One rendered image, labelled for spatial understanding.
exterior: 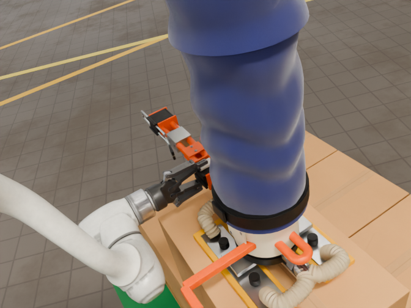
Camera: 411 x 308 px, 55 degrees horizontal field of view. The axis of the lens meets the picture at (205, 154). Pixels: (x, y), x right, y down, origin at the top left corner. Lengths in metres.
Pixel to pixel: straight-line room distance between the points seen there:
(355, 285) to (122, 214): 0.61
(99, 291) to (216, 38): 1.98
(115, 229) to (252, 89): 0.58
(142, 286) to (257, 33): 0.66
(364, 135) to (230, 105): 2.40
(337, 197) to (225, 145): 1.13
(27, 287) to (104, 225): 1.64
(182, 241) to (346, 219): 0.79
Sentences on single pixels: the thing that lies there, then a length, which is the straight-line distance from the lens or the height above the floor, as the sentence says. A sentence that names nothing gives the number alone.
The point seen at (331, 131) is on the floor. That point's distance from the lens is 3.04.
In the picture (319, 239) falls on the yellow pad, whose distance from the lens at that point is 1.11.
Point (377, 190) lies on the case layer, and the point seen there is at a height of 0.54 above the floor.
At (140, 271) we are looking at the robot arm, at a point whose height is 1.09.
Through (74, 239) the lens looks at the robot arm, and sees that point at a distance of 0.89.
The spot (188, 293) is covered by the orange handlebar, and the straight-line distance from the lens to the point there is 0.91.
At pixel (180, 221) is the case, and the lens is 1.23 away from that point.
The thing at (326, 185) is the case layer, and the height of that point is 0.54.
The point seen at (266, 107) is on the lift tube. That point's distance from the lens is 0.68.
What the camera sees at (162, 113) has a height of 1.11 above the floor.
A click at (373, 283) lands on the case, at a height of 0.95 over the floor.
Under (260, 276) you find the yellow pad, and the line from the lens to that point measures 1.05.
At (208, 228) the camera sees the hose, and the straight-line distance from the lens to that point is 1.11.
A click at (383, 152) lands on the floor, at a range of 2.88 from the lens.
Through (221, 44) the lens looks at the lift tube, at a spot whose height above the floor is 1.61.
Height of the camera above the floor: 1.86
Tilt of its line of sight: 39 degrees down
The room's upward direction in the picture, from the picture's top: 14 degrees counter-clockwise
